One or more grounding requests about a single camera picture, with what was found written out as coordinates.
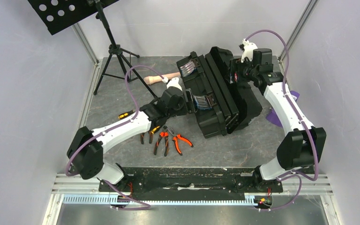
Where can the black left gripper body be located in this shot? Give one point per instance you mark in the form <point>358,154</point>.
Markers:
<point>182,109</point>

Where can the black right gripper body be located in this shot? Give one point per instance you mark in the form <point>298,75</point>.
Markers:
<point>235,71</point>

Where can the black plastic toolbox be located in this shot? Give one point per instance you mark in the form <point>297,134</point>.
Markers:
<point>235,105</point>

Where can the orange cutting pliers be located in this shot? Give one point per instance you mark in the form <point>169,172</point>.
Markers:
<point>178,137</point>

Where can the yellow black screwdriver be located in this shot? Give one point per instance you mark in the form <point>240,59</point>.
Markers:
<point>154,130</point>
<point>126,114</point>

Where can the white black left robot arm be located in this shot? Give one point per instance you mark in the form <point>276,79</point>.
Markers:
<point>86,152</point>

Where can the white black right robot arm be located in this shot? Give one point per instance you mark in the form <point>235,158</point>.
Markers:
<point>303,143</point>

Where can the purple plastic scraper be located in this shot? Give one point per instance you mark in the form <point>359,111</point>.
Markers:
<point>276,117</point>

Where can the black tripod music stand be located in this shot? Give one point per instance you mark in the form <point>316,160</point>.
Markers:
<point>58,15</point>

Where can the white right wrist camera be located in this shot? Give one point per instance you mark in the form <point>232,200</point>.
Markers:
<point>247,47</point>

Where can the beige wooden handle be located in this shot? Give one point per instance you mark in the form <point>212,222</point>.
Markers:
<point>149,80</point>

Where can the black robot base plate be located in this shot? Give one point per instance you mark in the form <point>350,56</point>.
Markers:
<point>194,183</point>

